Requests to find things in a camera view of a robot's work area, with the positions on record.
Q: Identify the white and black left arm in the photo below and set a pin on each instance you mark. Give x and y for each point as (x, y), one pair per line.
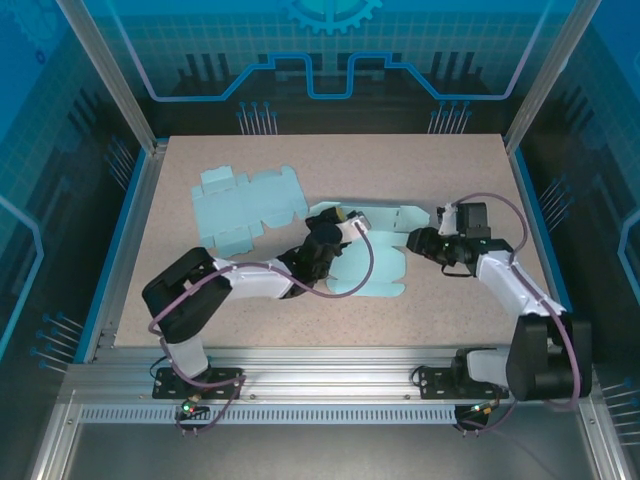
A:
(250, 282)

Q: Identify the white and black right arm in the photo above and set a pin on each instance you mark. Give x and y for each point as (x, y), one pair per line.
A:
(505, 280)

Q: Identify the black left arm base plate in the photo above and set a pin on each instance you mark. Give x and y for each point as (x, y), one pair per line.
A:
(227, 374)

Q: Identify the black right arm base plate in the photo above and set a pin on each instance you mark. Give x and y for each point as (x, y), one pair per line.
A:
(435, 385)

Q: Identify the aluminium frame beam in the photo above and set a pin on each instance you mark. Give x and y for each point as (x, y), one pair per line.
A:
(55, 445)
(597, 445)

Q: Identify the wide aluminium frame rail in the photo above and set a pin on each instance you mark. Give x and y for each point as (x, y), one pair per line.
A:
(325, 372)

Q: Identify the small circuit board with LEDs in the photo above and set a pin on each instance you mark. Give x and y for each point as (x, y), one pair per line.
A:
(482, 409)
(189, 407)

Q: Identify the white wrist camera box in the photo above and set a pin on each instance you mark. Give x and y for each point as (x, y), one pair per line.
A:
(449, 220)
(359, 225)

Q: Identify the blue table edge strip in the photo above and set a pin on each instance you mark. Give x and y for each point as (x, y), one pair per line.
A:
(106, 270)
(527, 190)

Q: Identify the aluminium frame post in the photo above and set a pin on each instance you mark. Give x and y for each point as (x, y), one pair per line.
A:
(549, 80)
(119, 80)

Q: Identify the light blue paper box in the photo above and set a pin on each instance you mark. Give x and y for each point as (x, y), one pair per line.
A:
(240, 215)
(385, 260)

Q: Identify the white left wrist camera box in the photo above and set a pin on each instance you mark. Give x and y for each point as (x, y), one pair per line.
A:
(359, 225)

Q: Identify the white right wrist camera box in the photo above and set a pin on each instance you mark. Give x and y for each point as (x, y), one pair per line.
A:
(449, 220)

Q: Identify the aluminium side rail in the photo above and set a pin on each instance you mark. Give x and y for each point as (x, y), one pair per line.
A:
(126, 270)

